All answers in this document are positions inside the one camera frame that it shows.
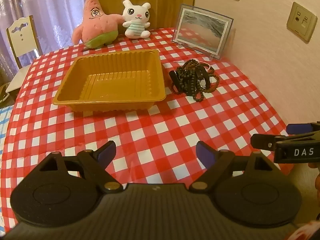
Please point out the yellow plastic tray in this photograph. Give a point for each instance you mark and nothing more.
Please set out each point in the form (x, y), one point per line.
(112, 62)

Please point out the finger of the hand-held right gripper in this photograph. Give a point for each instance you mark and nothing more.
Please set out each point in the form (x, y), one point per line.
(262, 141)
(291, 128)

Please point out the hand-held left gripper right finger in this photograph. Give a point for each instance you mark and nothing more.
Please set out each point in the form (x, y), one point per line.
(205, 153)

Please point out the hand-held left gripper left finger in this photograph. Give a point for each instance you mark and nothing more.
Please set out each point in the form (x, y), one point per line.
(107, 152)

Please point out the white bunny plush toy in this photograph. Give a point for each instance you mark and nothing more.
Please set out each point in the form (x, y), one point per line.
(136, 27)

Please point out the pink star plush toy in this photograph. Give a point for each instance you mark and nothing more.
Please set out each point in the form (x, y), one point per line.
(97, 25)

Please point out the blue checked cloth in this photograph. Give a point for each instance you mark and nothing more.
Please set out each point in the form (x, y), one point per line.
(5, 120)

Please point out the red white patterned clothing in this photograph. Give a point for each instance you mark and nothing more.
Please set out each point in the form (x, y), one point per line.
(307, 231)

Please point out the beige wall outlet plate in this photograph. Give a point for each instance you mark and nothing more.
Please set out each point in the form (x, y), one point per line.
(301, 21)

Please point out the white wooden chair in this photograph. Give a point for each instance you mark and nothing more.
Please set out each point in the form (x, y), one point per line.
(21, 42)

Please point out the glass sand art frame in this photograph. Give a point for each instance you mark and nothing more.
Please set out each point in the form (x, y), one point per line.
(202, 27)

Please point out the wooden wardrobe panel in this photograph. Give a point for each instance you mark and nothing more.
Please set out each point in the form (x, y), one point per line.
(170, 0)

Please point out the lilac patterned curtain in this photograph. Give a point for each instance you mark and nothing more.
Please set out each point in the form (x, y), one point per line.
(50, 5)

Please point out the person's right hand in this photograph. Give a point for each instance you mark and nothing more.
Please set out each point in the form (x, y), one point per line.
(318, 177)

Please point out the black wristband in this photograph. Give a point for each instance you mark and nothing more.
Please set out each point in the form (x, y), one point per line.
(175, 78)

